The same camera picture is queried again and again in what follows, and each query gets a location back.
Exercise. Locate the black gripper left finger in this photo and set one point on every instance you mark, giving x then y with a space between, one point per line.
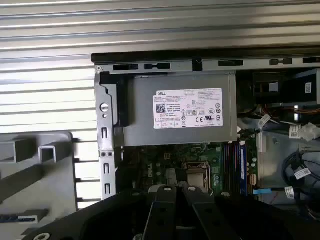
162 212

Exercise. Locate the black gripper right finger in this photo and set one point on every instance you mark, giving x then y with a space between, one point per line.
200 212

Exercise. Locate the blue RAM stick white label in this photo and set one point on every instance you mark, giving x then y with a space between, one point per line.
243 170

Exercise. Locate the silver CPU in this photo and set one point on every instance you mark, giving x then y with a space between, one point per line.
196 178

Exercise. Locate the metal CPU socket cover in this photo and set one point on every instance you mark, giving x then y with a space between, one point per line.
195 165

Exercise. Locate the green motherboard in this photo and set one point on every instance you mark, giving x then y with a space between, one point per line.
155 160

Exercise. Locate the white four pin connector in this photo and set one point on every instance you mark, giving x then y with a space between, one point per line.
167 156

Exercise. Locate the cream eight pin connector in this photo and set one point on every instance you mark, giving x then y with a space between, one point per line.
252 180

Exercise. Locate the grey power supply unit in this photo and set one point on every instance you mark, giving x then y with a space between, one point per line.
140 112

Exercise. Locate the grey parts rack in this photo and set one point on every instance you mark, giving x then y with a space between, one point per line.
50 180

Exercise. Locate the black open PC case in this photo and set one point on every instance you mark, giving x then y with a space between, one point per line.
175 65

